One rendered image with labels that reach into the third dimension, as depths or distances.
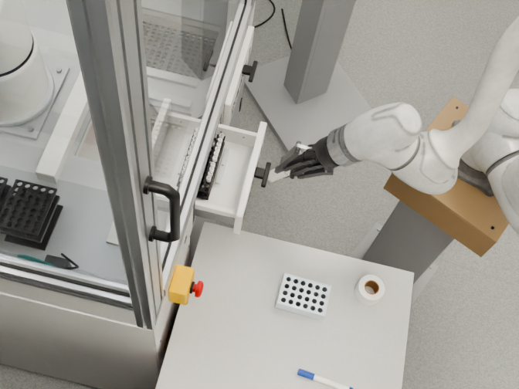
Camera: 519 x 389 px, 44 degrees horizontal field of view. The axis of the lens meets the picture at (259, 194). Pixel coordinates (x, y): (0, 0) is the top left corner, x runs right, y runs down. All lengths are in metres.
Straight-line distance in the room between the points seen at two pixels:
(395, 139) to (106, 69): 0.83
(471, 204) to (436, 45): 1.64
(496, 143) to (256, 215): 1.21
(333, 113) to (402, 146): 1.52
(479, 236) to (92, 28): 1.37
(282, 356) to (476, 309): 1.22
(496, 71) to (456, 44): 2.05
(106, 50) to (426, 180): 0.99
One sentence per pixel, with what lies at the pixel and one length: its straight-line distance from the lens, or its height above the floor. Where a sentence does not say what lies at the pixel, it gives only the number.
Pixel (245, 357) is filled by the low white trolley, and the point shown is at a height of 0.76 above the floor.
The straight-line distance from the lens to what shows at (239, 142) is 1.78.
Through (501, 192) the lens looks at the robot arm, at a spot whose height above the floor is 1.02.
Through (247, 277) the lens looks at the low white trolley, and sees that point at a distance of 1.69.
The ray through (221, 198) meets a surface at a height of 0.84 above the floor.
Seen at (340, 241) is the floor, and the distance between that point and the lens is 2.63.
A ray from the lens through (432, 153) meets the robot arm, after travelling 1.46.
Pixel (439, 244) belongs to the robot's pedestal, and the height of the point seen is 0.56.
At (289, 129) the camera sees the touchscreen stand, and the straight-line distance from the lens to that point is 2.80.
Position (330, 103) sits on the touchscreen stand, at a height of 0.04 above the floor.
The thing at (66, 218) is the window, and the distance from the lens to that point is 1.06.
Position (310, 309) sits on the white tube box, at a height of 0.80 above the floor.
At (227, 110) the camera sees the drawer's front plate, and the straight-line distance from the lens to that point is 1.77.
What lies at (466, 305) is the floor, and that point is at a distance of 2.69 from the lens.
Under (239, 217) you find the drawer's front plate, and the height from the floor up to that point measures 0.92.
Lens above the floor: 2.34
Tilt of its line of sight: 61 degrees down
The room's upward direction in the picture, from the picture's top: 12 degrees clockwise
